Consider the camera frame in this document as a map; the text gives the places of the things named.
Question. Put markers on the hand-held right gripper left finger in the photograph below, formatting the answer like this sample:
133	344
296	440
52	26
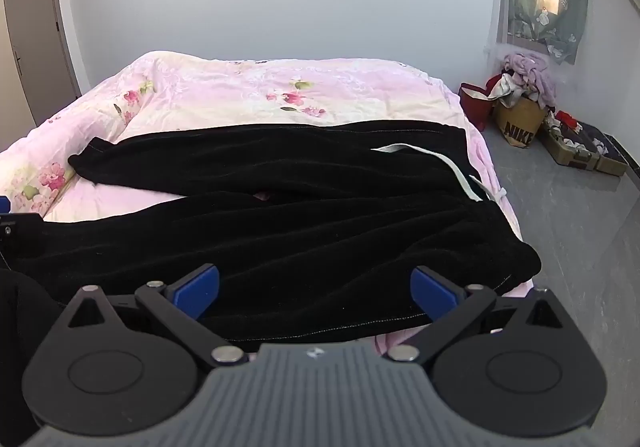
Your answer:
196	291

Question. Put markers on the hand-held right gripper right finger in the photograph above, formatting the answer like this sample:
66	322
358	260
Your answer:
432	294

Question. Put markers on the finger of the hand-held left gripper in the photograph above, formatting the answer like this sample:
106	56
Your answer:
20	225

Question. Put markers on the black pants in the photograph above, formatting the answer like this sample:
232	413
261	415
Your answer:
300	227

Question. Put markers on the grey door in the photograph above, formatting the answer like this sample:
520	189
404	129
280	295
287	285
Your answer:
37	42

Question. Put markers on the brown paper bag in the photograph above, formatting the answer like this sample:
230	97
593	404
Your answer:
520	124

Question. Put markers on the red bag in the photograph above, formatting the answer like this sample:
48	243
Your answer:
475	104

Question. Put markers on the pink floral quilt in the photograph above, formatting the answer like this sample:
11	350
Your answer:
240	87

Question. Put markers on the open suitcase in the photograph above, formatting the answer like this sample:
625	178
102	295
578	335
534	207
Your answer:
585	147

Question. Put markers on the pile of clothes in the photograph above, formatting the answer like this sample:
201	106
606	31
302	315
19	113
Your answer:
530	74

